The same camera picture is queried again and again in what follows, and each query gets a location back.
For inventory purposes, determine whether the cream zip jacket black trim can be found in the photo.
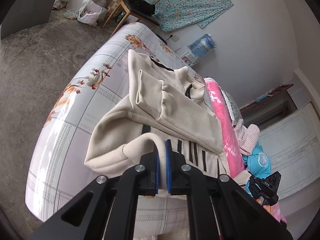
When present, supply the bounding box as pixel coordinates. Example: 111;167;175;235
84;50;231;197

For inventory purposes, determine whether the blue child jacket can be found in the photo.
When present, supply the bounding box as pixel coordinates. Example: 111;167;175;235
242;141;272;197

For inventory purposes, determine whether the pink floral blanket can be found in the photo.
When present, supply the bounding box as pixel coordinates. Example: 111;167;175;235
203;77;288;224

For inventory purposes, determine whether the checked pink white cloth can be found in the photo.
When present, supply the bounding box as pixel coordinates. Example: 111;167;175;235
233;119;260;156

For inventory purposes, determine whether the lace trimmed grey pillow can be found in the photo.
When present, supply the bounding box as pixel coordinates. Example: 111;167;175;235
221;90;242;126

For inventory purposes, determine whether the bed with floral plaid sheet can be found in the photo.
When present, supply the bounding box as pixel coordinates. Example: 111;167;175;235
24;22;221;240

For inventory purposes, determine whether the white water dispenser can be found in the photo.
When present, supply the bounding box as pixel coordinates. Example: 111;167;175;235
181;51;199;67

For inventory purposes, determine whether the blue water bottle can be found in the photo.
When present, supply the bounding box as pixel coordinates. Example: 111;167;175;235
188;34;216;59

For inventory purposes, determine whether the white plastic bag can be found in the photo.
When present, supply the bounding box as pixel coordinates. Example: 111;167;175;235
77;0;107;26

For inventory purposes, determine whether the black bag on chair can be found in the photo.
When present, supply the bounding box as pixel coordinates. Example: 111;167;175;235
128;0;156;16

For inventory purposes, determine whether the wooden chair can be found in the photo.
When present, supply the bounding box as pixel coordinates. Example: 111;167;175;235
103;0;161;36

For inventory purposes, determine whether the dark grey board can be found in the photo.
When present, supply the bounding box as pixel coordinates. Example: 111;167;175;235
1;0;55;39

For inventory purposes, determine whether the wall power socket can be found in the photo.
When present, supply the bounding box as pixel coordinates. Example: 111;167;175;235
169;34;180;42

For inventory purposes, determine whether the teal floral wall cloth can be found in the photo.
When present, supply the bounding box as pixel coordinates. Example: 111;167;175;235
155;0;233;32

